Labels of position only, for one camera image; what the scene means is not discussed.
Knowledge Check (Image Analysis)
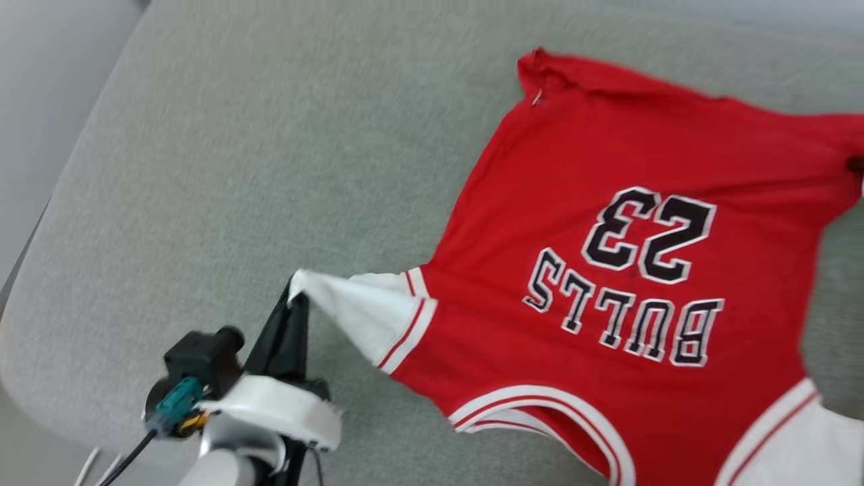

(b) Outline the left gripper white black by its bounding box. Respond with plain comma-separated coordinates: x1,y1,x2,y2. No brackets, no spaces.
199,286,344,453

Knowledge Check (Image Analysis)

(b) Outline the black camera cable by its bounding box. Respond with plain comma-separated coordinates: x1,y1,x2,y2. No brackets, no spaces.
98,429,159,486

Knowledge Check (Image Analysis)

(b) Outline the red Bulls basketball jersey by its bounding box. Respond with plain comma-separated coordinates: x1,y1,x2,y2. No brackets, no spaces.
289,47,864,486

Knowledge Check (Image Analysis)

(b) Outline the teal cable connector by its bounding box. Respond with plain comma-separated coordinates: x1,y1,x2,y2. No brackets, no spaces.
147,377,203,434

